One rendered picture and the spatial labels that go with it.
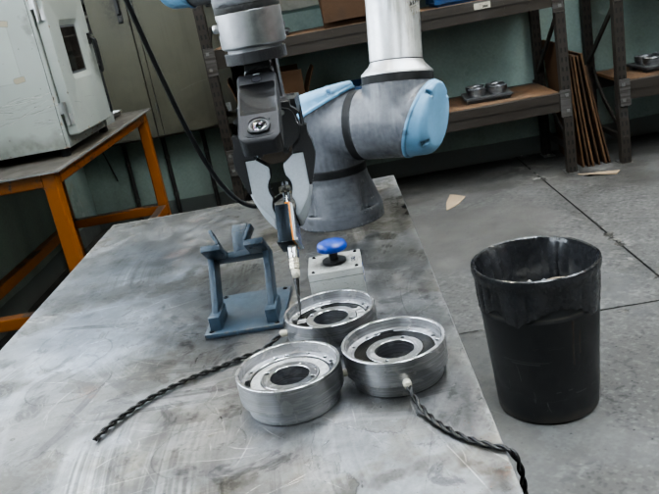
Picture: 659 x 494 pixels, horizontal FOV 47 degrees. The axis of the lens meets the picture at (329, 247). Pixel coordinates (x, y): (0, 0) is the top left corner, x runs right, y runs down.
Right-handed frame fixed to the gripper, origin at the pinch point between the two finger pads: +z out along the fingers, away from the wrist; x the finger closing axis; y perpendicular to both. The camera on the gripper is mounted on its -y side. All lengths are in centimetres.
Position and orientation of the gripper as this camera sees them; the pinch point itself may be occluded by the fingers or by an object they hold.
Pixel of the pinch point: (287, 219)
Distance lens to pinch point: 92.3
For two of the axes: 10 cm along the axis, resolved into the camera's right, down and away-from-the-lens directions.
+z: 1.8, 9.3, 3.1
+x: -9.8, 1.6, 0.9
